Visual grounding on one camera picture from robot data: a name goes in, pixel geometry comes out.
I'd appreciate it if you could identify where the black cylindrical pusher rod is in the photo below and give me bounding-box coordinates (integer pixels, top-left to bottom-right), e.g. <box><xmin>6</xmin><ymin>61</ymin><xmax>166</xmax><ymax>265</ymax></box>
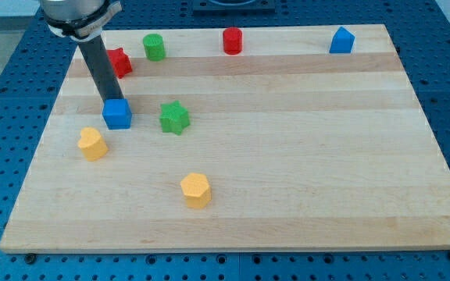
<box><xmin>78</xmin><ymin>35</ymin><xmax>123</xmax><ymax>101</ymax></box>

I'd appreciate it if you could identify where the red star block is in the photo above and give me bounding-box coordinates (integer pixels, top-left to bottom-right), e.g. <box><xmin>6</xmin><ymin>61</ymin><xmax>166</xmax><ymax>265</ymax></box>
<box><xmin>107</xmin><ymin>48</ymin><xmax>133</xmax><ymax>79</ymax></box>

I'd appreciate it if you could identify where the green star block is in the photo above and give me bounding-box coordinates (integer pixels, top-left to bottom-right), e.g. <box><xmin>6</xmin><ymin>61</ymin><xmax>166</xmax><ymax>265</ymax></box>
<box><xmin>159</xmin><ymin>100</ymin><xmax>190</xmax><ymax>135</ymax></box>

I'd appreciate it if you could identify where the blue cube block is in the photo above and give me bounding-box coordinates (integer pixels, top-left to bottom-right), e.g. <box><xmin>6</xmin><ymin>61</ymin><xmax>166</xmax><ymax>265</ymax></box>
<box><xmin>102</xmin><ymin>98</ymin><xmax>132</xmax><ymax>130</ymax></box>

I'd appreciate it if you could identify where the green cylinder block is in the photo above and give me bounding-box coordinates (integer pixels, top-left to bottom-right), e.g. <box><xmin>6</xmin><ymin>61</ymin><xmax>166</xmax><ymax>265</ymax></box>
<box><xmin>142</xmin><ymin>34</ymin><xmax>166</xmax><ymax>62</ymax></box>

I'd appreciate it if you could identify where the yellow heart block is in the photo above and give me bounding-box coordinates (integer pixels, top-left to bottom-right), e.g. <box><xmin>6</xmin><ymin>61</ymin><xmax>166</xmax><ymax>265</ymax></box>
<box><xmin>77</xmin><ymin>126</ymin><xmax>109</xmax><ymax>162</ymax></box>

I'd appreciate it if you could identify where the red cylinder block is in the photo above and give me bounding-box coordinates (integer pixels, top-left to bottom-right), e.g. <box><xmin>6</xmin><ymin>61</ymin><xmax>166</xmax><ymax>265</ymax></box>
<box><xmin>222</xmin><ymin>27</ymin><xmax>243</xmax><ymax>55</ymax></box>

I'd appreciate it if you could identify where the yellow hexagon block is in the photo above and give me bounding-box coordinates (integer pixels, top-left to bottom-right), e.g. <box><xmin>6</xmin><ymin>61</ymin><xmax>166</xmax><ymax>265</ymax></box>
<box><xmin>180</xmin><ymin>173</ymin><xmax>212</xmax><ymax>209</ymax></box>

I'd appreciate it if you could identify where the light wooden board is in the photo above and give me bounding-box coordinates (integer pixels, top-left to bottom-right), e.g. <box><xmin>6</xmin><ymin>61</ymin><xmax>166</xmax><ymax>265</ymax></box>
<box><xmin>0</xmin><ymin>24</ymin><xmax>450</xmax><ymax>254</ymax></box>

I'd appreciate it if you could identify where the blue house-shaped block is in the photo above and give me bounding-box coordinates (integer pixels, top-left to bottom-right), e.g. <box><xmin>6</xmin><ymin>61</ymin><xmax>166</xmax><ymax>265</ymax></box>
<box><xmin>329</xmin><ymin>27</ymin><xmax>355</xmax><ymax>54</ymax></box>

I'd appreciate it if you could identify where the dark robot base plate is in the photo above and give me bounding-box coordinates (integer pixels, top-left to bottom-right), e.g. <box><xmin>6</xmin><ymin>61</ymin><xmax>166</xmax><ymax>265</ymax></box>
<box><xmin>192</xmin><ymin>0</ymin><xmax>277</xmax><ymax>15</ymax></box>

